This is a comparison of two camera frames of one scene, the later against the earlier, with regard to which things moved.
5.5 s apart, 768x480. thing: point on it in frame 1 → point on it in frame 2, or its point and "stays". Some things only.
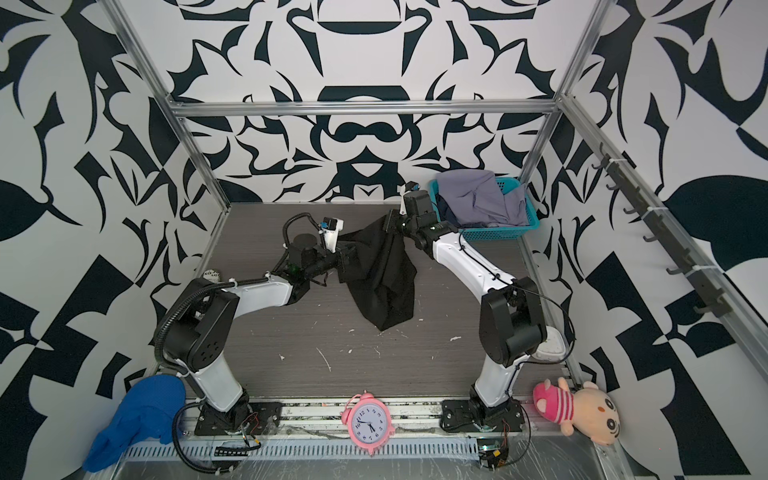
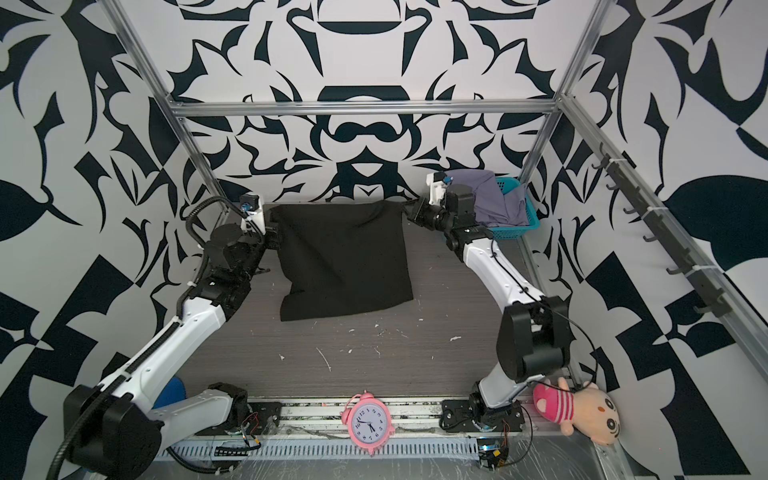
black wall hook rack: [710, 298] stays
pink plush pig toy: [586, 407] stays
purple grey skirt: [474, 197] stays
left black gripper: [340, 259] → [271, 239]
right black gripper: [393, 218] → [421, 216]
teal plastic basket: [484, 233] stays
